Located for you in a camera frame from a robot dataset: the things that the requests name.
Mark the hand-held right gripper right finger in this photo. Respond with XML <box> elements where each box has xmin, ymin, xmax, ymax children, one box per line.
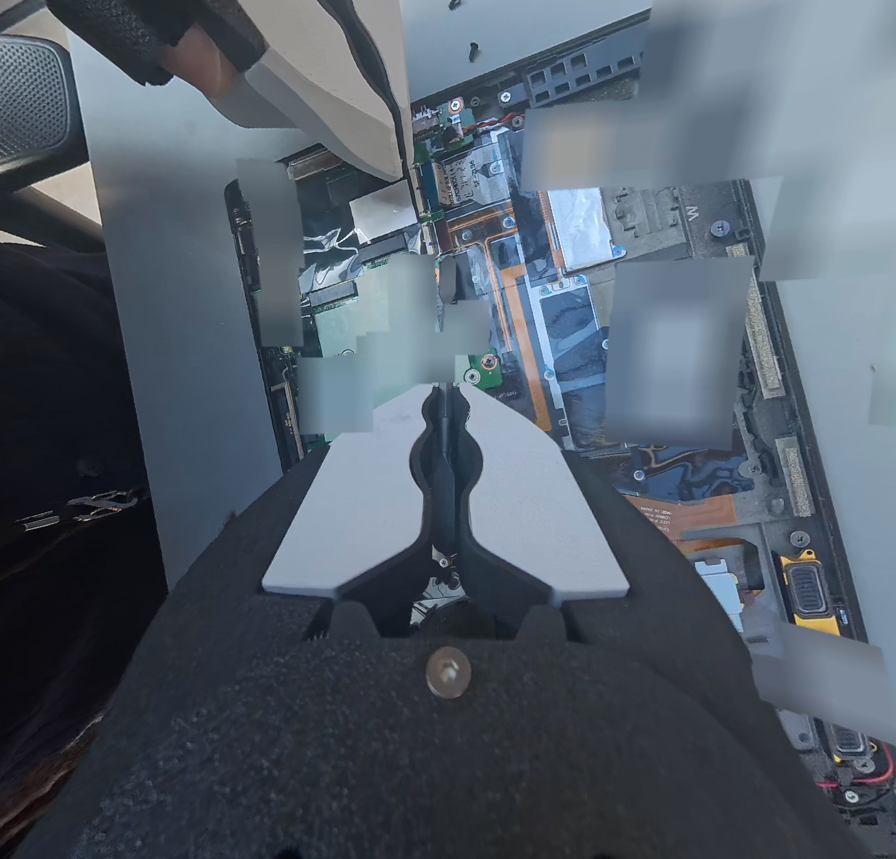
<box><xmin>450</xmin><ymin>382</ymin><xmax>630</xmax><ymax>639</ymax></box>

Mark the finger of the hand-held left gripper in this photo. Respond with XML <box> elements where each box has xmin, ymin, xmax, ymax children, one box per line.
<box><xmin>209</xmin><ymin>0</ymin><xmax>407</xmax><ymax>181</ymax></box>
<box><xmin>297</xmin><ymin>0</ymin><xmax>415</xmax><ymax>177</ymax></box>

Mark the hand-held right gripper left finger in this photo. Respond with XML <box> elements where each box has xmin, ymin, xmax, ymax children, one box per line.
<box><xmin>261</xmin><ymin>382</ymin><xmax>446</xmax><ymax>637</ymax></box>

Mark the black handled metal spudger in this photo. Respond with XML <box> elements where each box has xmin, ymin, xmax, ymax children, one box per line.
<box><xmin>430</xmin><ymin>383</ymin><xmax>461</xmax><ymax>559</ymax></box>

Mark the pale green memory module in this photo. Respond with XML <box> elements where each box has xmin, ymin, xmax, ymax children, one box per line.
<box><xmin>308</xmin><ymin>281</ymin><xmax>393</xmax><ymax>357</ymax></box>

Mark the black laptop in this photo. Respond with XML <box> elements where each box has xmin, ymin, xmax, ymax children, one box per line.
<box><xmin>224</xmin><ymin>8</ymin><xmax>896</xmax><ymax>832</ymax></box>

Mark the person's left hand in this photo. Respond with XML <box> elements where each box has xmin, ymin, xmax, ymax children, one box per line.
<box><xmin>171</xmin><ymin>25</ymin><xmax>240</xmax><ymax>98</ymax></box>

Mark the black mesh office chair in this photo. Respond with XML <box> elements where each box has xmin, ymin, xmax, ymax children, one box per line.
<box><xmin>0</xmin><ymin>33</ymin><xmax>106</xmax><ymax>244</ymax></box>

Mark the silver metal clasp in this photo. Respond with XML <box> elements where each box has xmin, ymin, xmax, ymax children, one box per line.
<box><xmin>14</xmin><ymin>489</ymin><xmax>139</xmax><ymax>532</ymax></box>

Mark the person's black clothing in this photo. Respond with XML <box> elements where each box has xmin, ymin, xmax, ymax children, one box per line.
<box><xmin>0</xmin><ymin>239</ymin><xmax>172</xmax><ymax>804</ymax></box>

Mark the silver shielded wireless card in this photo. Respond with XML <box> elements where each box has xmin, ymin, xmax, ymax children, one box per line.
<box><xmin>435</xmin><ymin>138</ymin><xmax>520</xmax><ymax>203</ymax></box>

